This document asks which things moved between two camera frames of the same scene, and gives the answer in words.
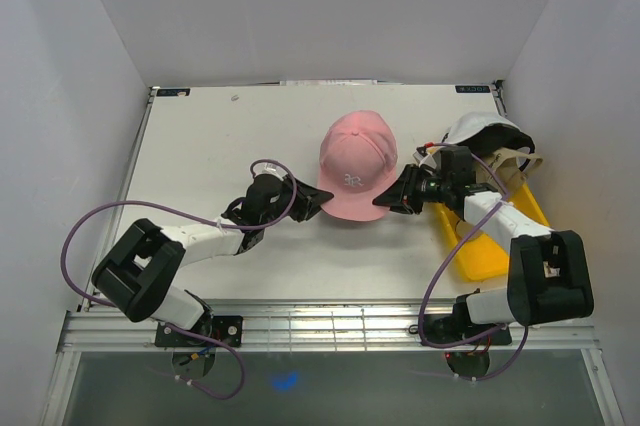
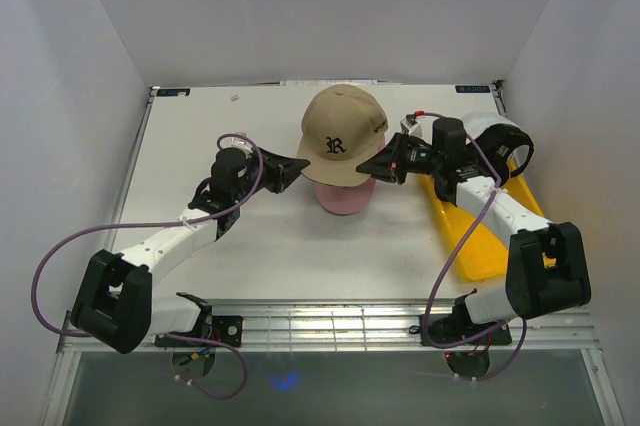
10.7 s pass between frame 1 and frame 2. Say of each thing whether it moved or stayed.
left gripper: moved
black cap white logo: stayed
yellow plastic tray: stayed
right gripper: moved
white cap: stayed
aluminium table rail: stayed
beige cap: moved
